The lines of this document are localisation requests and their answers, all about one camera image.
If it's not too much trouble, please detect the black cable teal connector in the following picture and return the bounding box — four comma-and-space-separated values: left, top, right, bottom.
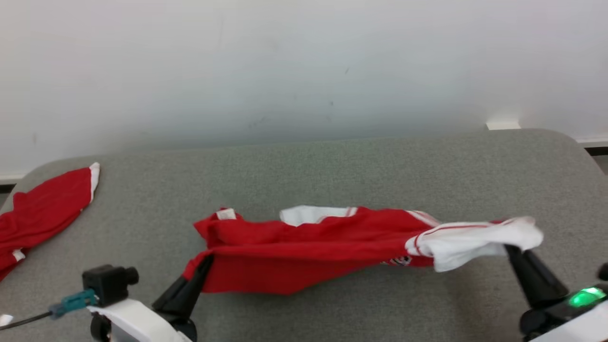
0, 289, 98, 331

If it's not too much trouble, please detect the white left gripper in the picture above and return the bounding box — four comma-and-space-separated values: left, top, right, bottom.
88, 255, 215, 342

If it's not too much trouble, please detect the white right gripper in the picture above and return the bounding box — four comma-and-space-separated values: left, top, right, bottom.
505, 245, 608, 342

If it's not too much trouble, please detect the red basketball jersey black print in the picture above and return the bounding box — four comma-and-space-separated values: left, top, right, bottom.
183, 204, 545, 296

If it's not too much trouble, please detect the white black wall baseboard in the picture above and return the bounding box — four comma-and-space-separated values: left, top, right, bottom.
575, 135, 608, 157

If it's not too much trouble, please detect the red shorts white trim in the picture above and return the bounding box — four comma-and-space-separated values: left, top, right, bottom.
0, 162, 101, 282

